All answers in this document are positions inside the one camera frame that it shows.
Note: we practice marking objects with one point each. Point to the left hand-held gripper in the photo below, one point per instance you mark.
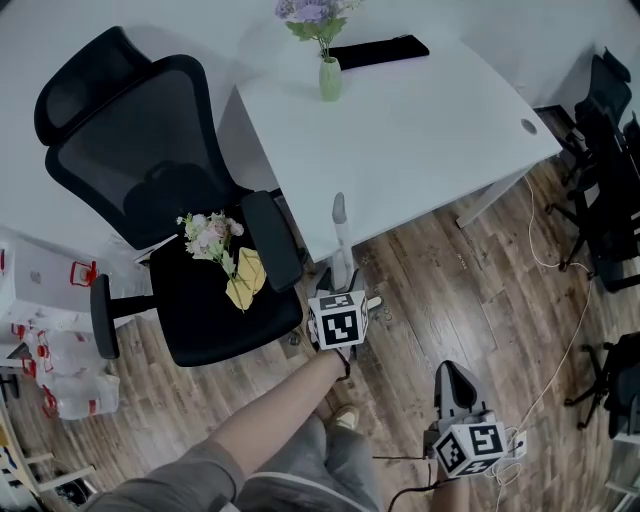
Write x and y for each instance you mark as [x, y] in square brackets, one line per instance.
[340, 325]

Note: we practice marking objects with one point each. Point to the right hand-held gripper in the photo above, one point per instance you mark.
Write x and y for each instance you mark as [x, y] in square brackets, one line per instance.
[480, 445]

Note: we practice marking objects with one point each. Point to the person's right forearm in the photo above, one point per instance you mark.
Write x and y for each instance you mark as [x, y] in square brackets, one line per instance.
[455, 497]

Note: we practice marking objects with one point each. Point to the person's left forearm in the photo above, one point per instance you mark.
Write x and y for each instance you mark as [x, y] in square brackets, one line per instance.
[280, 415]

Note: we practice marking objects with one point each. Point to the white power strip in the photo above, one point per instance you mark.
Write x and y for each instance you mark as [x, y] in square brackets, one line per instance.
[516, 442]

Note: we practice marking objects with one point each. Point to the yellow cloth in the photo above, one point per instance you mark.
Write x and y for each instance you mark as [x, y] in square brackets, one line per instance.
[247, 280]

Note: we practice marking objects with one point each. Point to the person's right shoe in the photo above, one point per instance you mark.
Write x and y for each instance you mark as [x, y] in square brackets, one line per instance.
[346, 416]

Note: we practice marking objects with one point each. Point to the person's grey trousers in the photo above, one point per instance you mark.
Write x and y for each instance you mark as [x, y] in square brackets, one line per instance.
[345, 475]

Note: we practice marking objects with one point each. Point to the white pink flower bouquet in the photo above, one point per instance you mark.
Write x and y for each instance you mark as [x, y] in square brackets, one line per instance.
[210, 235]

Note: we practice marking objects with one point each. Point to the white desk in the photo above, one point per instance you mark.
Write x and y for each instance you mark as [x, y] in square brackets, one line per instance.
[400, 150]

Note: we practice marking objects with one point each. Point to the black pouch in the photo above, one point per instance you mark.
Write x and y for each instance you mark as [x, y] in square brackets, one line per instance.
[380, 51]

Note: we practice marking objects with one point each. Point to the clear water jug red label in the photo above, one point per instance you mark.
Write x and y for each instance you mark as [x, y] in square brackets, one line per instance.
[4, 280]
[85, 274]

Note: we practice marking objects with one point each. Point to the purple flower bunch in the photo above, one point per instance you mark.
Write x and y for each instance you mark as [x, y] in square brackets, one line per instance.
[312, 17]

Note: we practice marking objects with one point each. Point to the pile of clear water jugs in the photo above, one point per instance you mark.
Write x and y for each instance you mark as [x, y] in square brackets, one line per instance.
[80, 395]

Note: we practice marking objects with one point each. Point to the white water dispenser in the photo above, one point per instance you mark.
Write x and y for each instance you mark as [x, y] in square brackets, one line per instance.
[40, 295]

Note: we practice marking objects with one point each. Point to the light wooden table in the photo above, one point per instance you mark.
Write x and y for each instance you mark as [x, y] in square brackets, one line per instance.
[15, 465]

